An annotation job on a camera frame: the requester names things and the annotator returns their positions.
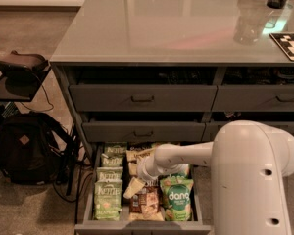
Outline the top left grey drawer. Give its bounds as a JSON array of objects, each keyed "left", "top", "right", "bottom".
[{"left": 69, "top": 84, "right": 217, "bottom": 112}]

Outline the rear green kettle bag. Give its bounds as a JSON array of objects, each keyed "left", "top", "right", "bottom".
[{"left": 104, "top": 142, "right": 127, "bottom": 157}]

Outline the black white marker board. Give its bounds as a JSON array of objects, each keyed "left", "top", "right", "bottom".
[{"left": 269, "top": 32, "right": 294, "bottom": 61}]

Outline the black cable by backpack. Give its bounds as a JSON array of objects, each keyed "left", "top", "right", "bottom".
[{"left": 19, "top": 78, "right": 55, "bottom": 114}]

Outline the middle green dang bag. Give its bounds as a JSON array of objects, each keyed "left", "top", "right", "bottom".
[{"left": 169, "top": 164, "right": 190, "bottom": 178}]

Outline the rear brown chip bag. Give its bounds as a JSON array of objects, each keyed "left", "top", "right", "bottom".
[{"left": 128, "top": 142, "right": 153, "bottom": 151}]

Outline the middle right grey drawer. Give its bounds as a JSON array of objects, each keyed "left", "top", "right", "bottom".
[{"left": 201, "top": 120, "right": 294, "bottom": 143}]

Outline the front green kettle bag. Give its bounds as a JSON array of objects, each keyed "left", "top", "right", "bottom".
[{"left": 94, "top": 180, "right": 123, "bottom": 221}]

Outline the open bottom left drawer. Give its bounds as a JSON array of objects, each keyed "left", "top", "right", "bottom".
[{"left": 73, "top": 142, "right": 214, "bottom": 235}]

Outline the top right grey drawer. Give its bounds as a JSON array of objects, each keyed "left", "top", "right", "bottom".
[{"left": 212, "top": 85, "right": 294, "bottom": 112}]

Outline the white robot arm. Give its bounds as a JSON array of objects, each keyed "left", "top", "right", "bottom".
[{"left": 136, "top": 120, "right": 294, "bottom": 235}]

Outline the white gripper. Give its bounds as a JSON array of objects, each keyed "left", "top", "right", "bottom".
[{"left": 123, "top": 156, "right": 158, "bottom": 199}]

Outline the brown sea salt bag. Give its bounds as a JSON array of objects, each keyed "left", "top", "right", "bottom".
[
  {"left": 128, "top": 181, "right": 164, "bottom": 221},
  {"left": 126, "top": 148, "right": 155, "bottom": 176}
]

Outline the black backpack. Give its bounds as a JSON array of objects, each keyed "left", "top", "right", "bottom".
[{"left": 0, "top": 112, "right": 74, "bottom": 184}]

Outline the front green dang bag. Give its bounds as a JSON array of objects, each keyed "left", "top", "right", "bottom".
[{"left": 160, "top": 177, "right": 194, "bottom": 221}]

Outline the brown headset device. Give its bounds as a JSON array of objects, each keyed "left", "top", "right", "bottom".
[{"left": 0, "top": 50, "right": 49, "bottom": 82}]

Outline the middle left grey drawer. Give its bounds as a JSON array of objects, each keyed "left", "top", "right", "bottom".
[{"left": 82, "top": 121, "right": 205, "bottom": 142}]

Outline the grey drawer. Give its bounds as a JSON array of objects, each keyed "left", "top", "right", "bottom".
[
  {"left": 212, "top": 85, "right": 294, "bottom": 112},
  {"left": 82, "top": 121, "right": 205, "bottom": 142},
  {"left": 201, "top": 120, "right": 294, "bottom": 143},
  {"left": 69, "top": 84, "right": 217, "bottom": 112}
]

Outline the green kettle bag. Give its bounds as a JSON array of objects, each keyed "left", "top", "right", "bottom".
[
  {"left": 96, "top": 167, "right": 123, "bottom": 180},
  {"left": 94, "top": 180, "right": 123, "bottom": 221},
  {"left": 101, "top": 155, "right": 123, "bottom": 167},
  {"left": 104, "top": 142, "right": 127, "bottom": 157}
]

